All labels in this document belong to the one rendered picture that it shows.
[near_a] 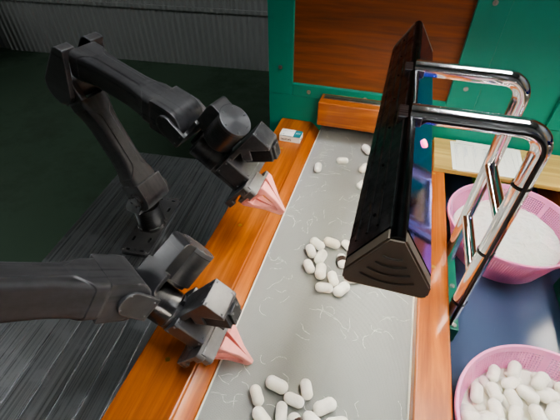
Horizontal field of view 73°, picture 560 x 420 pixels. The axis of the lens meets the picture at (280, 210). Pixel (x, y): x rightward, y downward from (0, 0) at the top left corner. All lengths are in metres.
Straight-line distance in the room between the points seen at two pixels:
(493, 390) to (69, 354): 0.73
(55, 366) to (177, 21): 3.16
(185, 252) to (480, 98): 0.86
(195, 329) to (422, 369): 0.35
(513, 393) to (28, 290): 0.67
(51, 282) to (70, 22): 3.84
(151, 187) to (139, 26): 3.05
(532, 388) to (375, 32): 0.82
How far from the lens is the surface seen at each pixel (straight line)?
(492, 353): 0.73
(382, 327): 0.72
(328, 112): 1.09
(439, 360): 0.69
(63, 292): 0.48
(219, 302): 0.52
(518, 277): 0.94
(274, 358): 0.67
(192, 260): 0.56
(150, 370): 0.67
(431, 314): 0.73
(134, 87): 0.72
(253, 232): 0.81
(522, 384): 0.75
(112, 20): 3.97
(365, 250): 0.35
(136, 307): 0.53
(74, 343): 0.86
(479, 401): 0.71
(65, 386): 0.82
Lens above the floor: 1.34
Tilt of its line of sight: 42 degrees down
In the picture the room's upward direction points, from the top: straight up
